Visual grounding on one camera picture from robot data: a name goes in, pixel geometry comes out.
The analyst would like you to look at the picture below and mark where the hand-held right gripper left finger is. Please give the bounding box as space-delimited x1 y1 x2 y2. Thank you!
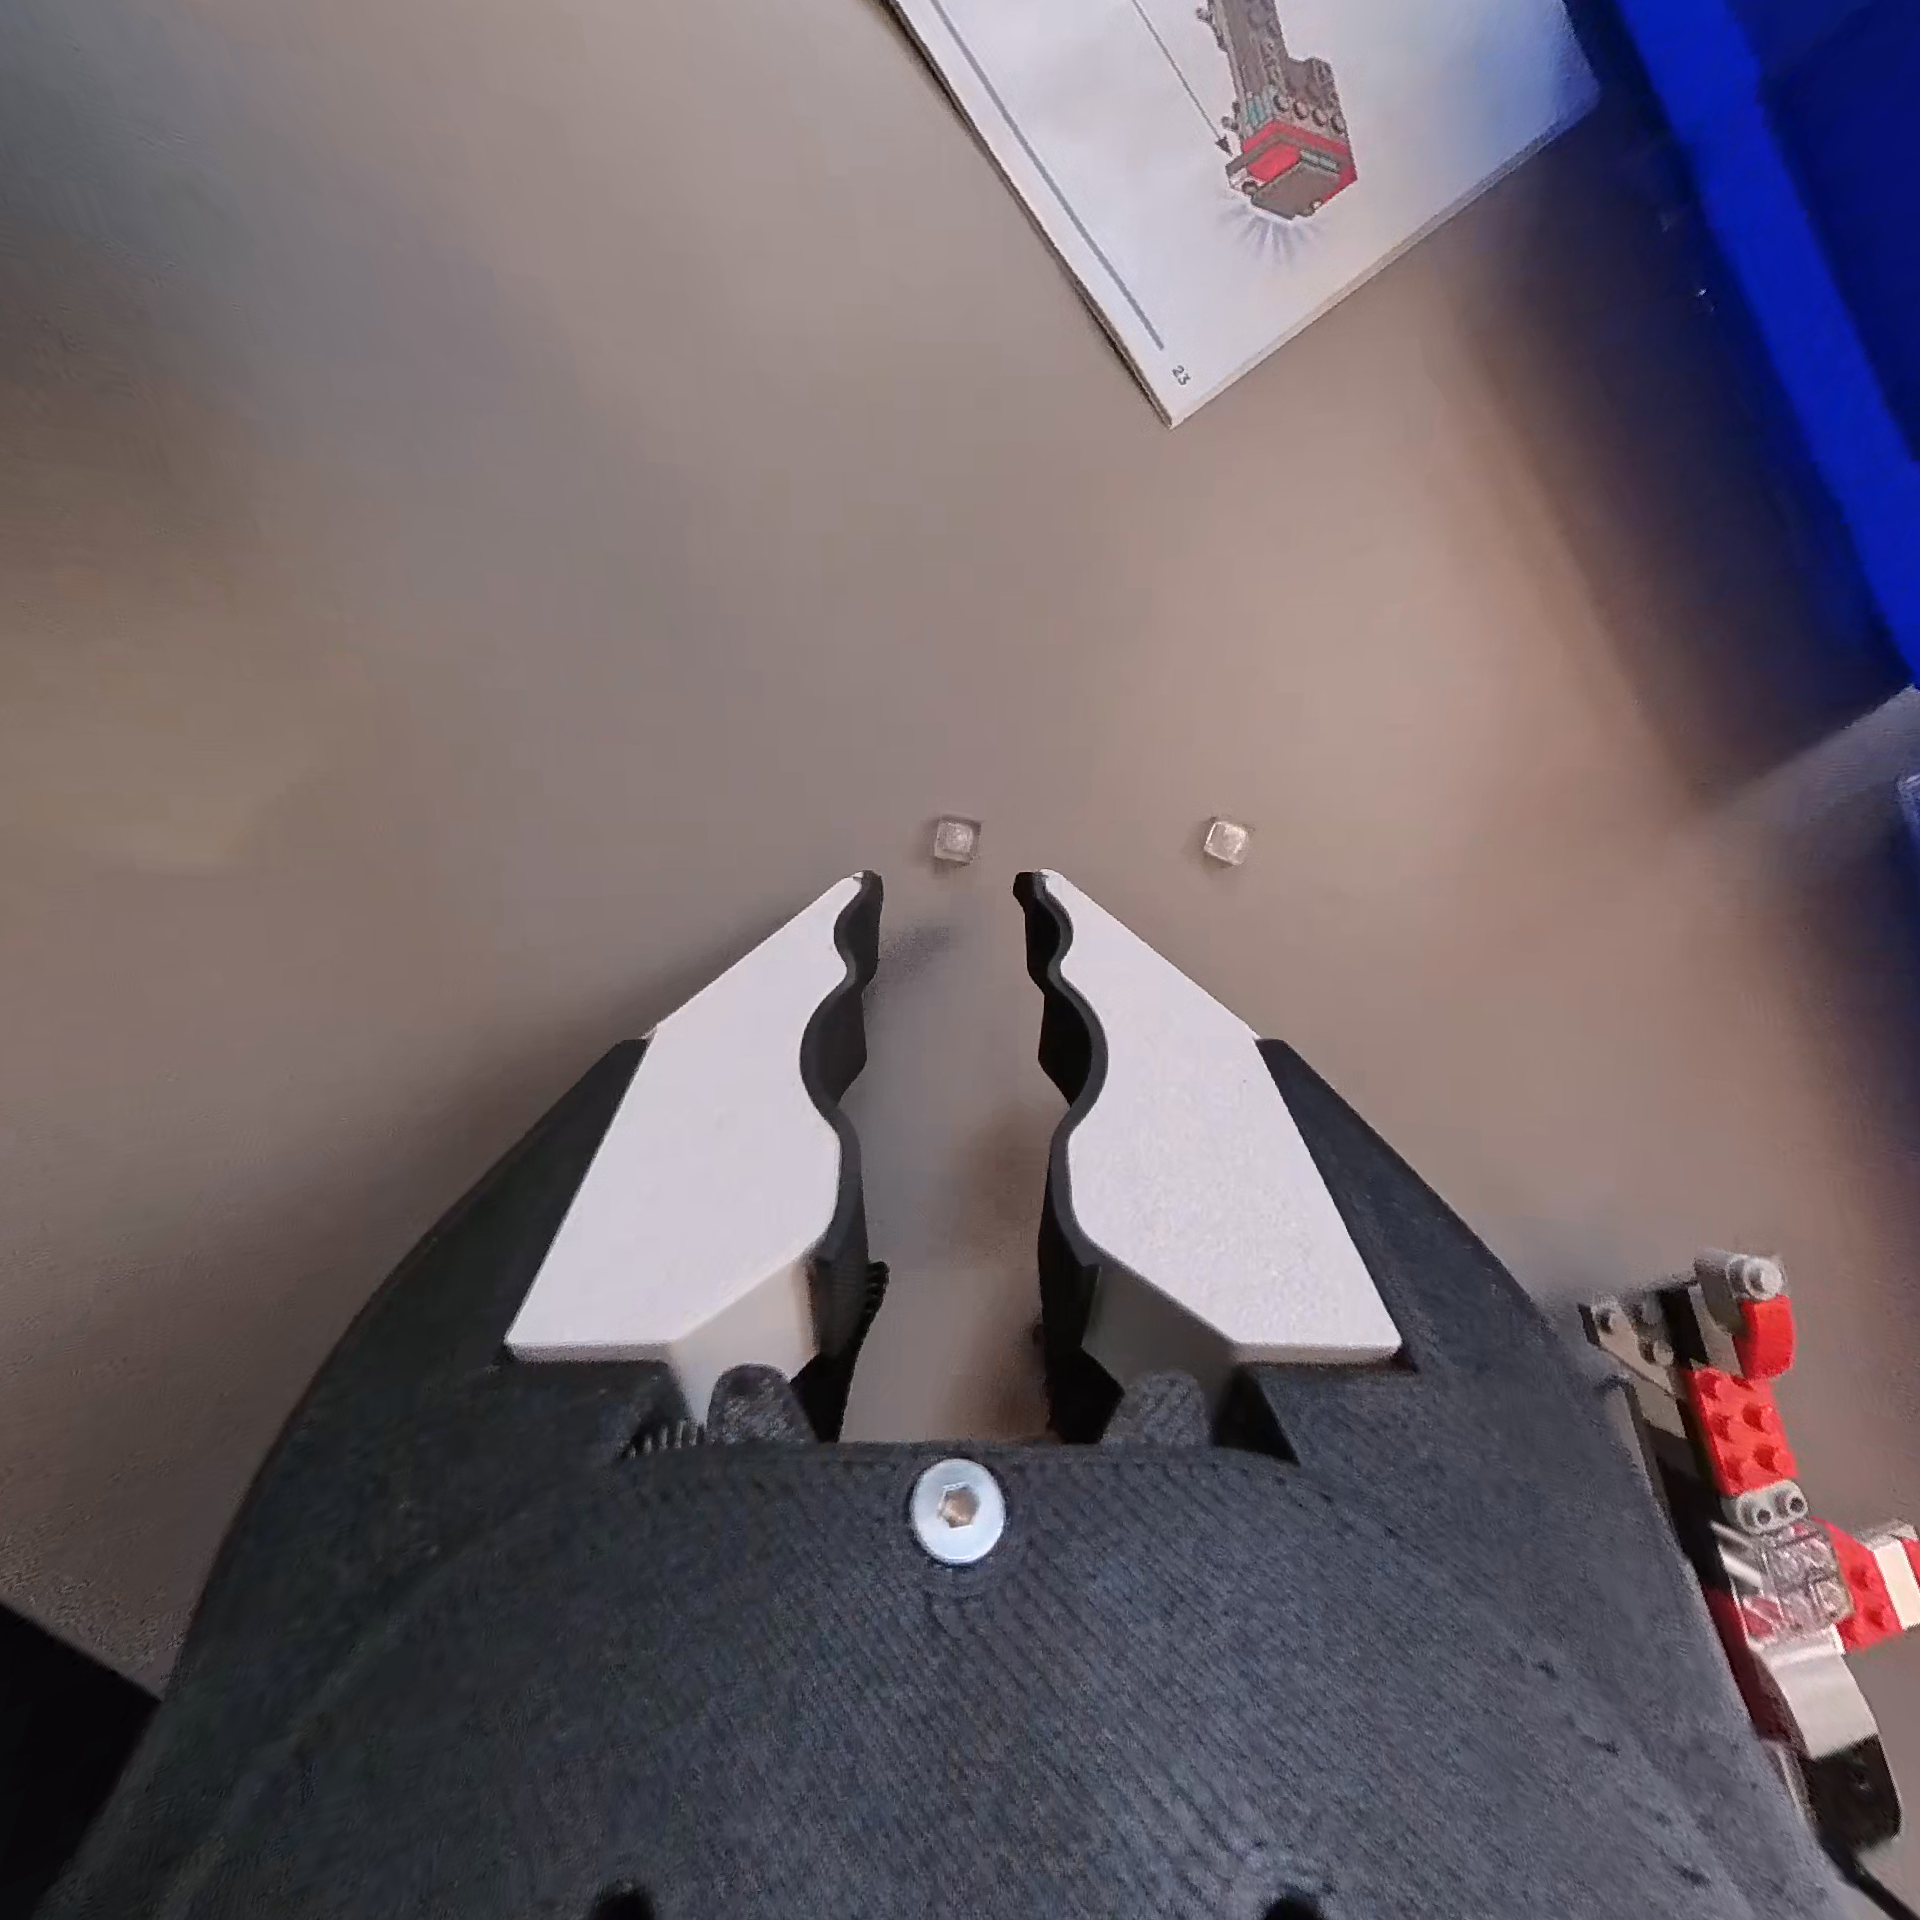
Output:
505 868 892 1446

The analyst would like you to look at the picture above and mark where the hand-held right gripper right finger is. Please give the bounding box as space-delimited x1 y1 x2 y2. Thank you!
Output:
1012 868 1406 1444

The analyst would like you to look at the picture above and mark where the grey desk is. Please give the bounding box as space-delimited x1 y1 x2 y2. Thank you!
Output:
0 0 1920 1698

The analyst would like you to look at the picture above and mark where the red and grey brick model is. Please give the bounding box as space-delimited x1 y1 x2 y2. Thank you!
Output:
1578 1248 1920 1871

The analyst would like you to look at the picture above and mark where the person's dark clothing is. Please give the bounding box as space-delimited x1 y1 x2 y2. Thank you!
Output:
0 1598 166 1920

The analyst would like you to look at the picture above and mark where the brick instruction booklet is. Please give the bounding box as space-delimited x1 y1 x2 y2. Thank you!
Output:
886 0 1601 433

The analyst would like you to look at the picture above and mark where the blue plastic bin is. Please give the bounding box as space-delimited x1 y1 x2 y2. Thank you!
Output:
1559 0 1920 687

